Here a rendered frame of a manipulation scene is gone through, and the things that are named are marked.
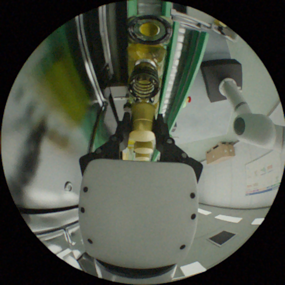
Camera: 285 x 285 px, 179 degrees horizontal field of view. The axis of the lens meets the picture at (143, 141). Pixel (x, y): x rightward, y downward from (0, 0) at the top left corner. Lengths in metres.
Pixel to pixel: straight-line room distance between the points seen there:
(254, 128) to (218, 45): 0.39
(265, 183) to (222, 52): 3.62
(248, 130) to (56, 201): 0.46
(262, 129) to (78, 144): 0.44
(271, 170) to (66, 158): 3.81
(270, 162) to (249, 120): 3.38
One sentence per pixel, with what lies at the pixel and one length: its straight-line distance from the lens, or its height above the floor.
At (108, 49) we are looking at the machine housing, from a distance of 0.46.
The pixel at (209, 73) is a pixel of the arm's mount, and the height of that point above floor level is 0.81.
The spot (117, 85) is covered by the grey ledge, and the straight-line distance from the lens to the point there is 0.44.
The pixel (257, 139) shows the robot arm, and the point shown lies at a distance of 0.33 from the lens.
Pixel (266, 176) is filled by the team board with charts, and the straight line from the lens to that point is 3.79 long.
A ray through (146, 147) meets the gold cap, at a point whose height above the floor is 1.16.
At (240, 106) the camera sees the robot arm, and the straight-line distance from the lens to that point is 0.47.
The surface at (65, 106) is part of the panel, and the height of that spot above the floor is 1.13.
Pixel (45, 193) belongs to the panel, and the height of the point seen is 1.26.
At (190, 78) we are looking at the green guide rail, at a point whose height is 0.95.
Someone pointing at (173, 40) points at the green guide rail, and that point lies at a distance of 0.26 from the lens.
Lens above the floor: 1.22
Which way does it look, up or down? 23 degrees down
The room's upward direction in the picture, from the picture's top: 177 degrees counter-clockwise
